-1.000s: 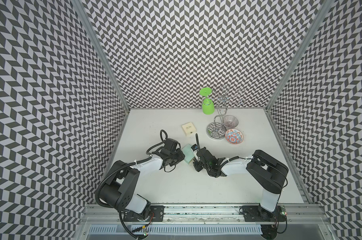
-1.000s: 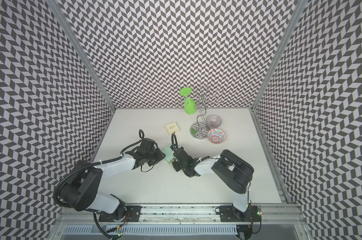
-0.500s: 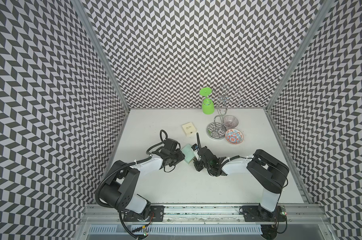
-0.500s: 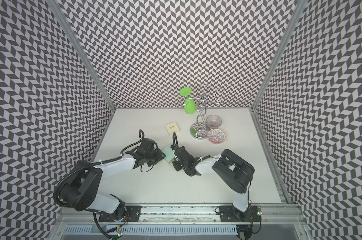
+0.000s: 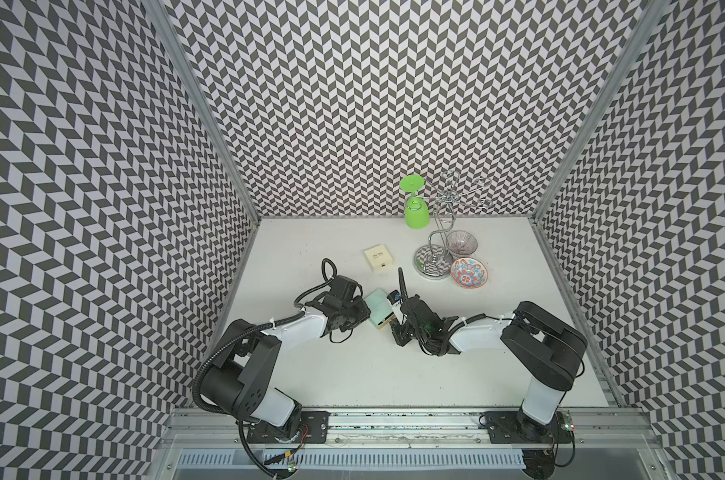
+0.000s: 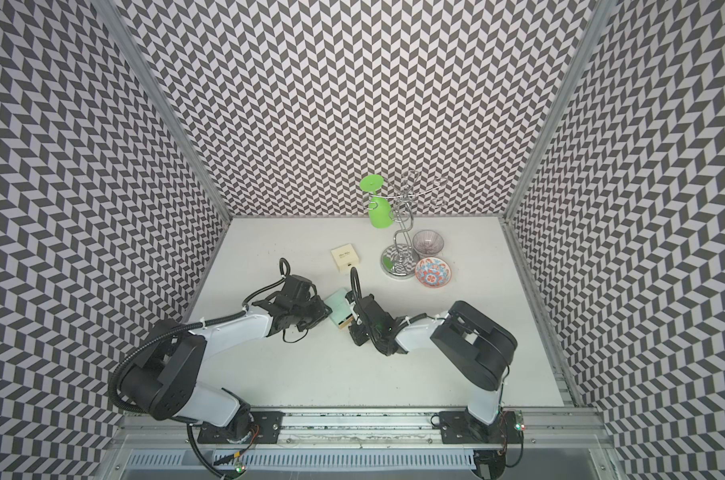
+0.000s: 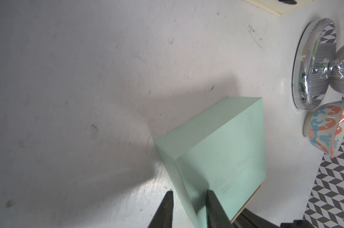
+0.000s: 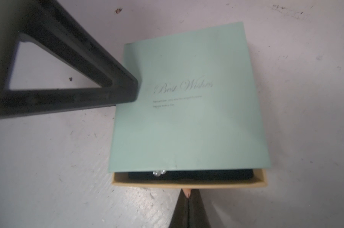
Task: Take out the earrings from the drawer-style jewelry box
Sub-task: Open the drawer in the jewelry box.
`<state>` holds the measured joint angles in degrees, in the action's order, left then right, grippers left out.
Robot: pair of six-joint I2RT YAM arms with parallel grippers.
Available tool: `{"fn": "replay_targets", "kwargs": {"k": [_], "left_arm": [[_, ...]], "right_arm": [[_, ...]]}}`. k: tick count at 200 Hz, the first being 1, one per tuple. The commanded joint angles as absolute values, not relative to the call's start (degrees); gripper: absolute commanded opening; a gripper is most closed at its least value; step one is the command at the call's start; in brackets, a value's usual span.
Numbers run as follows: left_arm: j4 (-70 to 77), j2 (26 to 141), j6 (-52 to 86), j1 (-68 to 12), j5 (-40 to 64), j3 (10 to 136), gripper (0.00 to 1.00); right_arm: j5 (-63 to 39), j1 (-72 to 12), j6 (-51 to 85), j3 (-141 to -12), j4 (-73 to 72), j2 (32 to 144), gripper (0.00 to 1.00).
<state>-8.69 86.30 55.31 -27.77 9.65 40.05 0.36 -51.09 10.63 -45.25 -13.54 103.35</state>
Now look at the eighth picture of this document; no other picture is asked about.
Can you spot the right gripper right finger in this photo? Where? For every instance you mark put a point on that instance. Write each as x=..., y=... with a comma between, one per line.
x=189, y=211

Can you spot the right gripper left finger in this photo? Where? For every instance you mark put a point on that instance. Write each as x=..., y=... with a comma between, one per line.
x=50, y=64

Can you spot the mint green jewelry box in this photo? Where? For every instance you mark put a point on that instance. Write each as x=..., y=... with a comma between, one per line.
x=197, y=114

